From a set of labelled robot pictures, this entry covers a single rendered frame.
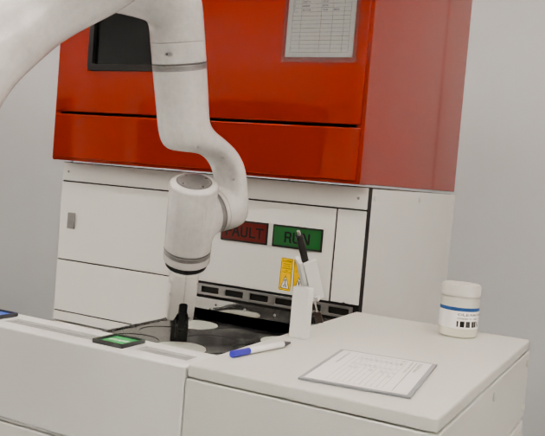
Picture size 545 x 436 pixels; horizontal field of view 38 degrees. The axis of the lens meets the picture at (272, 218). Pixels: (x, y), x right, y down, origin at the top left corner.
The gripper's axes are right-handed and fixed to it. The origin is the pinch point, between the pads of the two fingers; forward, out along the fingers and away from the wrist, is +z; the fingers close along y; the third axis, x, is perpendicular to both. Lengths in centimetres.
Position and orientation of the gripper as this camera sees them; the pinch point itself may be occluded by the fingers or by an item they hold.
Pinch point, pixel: (178, 330)
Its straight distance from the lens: 150.9
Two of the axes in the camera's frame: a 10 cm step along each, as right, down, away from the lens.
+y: 1.0, 4.8, -8.7
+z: -1.4, 8.7, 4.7
